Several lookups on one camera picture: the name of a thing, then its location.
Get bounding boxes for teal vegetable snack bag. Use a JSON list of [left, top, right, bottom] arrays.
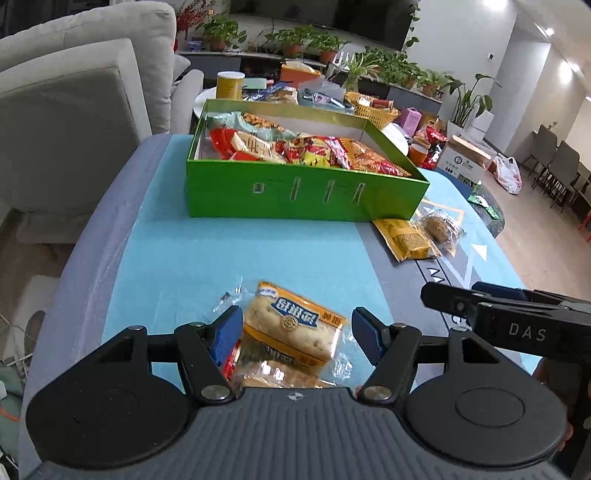
[[208, 111, 296, 141]]

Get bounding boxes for large plant white planter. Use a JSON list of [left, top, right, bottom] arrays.
[[445, 74, 502, 139]]

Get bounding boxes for small red packet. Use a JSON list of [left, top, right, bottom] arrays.
[[221, 340, 242, 380]]

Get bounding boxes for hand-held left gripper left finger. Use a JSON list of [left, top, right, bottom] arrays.
[[99, 305, 244, 404]]

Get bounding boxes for clear bread packet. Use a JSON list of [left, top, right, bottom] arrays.
[[228, 357, 338, 391]]

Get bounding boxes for clear plastic containers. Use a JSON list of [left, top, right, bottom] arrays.
[[298, 78, 352, 109]]

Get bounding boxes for red rice cracker packet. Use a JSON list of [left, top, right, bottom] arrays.
[[210, 128, 287, 163]]

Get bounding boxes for yellow wicker basket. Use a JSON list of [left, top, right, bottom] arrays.
[[345, 91, 400, 129]]

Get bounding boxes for pink box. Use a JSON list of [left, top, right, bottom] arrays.
[[397, 107, 423, 132]]

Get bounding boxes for light blue table mat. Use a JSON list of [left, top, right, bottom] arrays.
[[99, 134, 541, 379]]

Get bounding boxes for red flower decoration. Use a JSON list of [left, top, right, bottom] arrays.
[[175, 0, 218, 28]]

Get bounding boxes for yellow snack packet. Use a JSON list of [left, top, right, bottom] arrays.
[[373, 217, 439, 263]]

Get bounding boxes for dark low cabinet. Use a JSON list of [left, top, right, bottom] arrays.
[[178, 50, 333, 70]]

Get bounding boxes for glass vase plant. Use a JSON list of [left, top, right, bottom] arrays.
[[332, 53, 384, 93]]

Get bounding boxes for white plastic bag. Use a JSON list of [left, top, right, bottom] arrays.
[[492, 154, 523, 193]]

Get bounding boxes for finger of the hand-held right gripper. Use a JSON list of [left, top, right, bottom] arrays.
[[421, 281, 482, 320], [472, 281, 561, 306]]

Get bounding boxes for red foil bag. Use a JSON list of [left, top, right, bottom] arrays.
[[424, 126, 450, 171]]

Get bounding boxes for yellow canister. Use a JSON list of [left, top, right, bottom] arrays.
[[216, 71, 245, 101]]

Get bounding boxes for grey armchair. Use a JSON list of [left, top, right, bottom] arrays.
[[170, 69, 205, 136]]

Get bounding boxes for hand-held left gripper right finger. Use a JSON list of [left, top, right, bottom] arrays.
[[352, 307, 502, 403]]

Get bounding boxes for green foil packet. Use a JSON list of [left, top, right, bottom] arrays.
[[467, 182, 502, 220]]

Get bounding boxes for grey fabric sofa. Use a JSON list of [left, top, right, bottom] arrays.
[[0, 0, 178, 245]]

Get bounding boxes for orange box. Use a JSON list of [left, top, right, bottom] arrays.
[[280, 62, 321, 88]]

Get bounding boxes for orange label bread packet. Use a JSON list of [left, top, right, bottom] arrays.
[[213, 276, 352, 374]]

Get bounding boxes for blue snack package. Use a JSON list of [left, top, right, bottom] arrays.
[[242, 83, 298, 104]]

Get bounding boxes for green cardboard box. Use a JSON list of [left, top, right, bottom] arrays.
[[185, 98, 431, 223]]

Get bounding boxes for orange-red snack packet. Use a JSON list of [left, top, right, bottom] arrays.
[[344, 138, 414, 178]]

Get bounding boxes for red snack packet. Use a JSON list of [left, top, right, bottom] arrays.
[[281, 136, 352, 169]]

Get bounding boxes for grey dining chair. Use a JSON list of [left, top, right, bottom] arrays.
[[531, 124, 559, 185], [547, 141, 581, 210]]

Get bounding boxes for round cookie in wrapper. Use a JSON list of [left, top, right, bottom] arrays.
[[418, 208, 467, 254]]

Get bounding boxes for potted green plant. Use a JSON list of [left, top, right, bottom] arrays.
[[307, 32, 352, 65], [196, 14, 247, 51], [265, 25, 315, 58]]

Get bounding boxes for white cardboard box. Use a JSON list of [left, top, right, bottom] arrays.
[[436, 134, 495, 185]]

